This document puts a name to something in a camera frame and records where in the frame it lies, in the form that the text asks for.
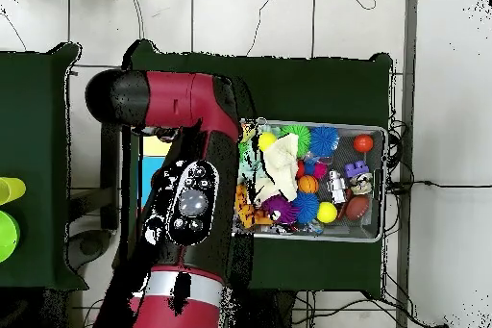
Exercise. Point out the green spiky ball white nub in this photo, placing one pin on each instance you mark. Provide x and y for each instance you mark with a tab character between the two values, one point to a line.
303	135

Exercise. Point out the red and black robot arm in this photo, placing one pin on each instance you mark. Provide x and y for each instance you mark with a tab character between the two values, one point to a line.
180	101

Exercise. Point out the purple spiky toy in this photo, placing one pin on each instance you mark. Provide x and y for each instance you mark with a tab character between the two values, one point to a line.
280	208

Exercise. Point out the green spiky ball with eyes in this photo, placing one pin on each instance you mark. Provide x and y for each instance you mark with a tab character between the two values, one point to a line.
244	149

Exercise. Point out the cream muslin cloth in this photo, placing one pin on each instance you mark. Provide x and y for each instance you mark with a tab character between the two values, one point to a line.
284	166

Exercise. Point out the dark green side-table cloth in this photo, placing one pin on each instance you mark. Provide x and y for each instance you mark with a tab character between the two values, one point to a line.
30	112

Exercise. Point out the bright green plastic cup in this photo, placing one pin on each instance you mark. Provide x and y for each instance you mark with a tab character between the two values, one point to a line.
7	235

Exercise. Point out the yellow-green plastic cup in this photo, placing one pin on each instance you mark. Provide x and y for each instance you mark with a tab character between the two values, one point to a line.
11	189

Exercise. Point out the mint green cloth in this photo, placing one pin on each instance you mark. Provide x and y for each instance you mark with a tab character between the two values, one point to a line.
250	168

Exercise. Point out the wooden box with three holes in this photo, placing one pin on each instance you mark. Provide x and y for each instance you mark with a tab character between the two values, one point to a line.
153	147

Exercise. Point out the dark green table cloth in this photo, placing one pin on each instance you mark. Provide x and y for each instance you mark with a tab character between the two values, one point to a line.
326	85

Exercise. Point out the blue spiky ball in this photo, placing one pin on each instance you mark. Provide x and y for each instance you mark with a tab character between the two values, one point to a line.
324	141
305	206

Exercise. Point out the shallow mesh bin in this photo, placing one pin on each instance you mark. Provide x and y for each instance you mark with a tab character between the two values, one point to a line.
373	228

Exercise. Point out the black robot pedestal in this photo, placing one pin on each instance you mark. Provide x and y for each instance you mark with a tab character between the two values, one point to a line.
269	312

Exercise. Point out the black upright panel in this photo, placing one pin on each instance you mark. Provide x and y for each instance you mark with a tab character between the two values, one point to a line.
110	170

